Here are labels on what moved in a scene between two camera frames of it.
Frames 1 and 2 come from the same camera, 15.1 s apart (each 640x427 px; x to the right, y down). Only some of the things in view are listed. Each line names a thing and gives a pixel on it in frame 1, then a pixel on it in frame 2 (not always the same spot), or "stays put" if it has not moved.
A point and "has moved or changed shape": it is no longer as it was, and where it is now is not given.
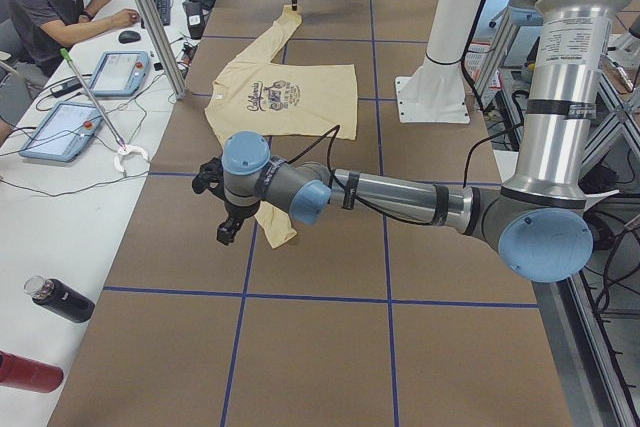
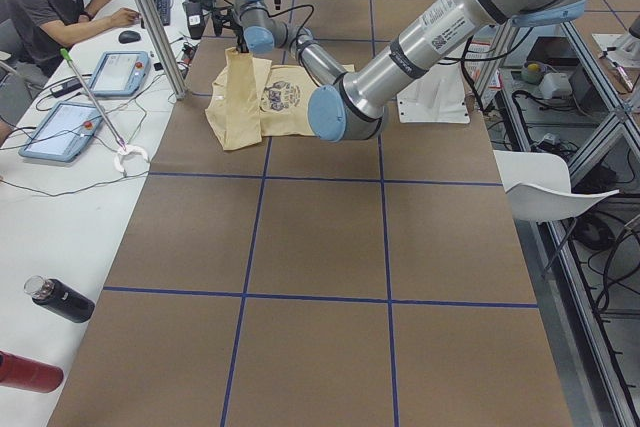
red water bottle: (22, 372) stays put
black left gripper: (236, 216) -> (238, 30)
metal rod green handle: (65, 54) stays put
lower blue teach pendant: (63, 133) stays put
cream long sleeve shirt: (255, 95) has moved or changed shape
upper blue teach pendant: (120, 73) stays put
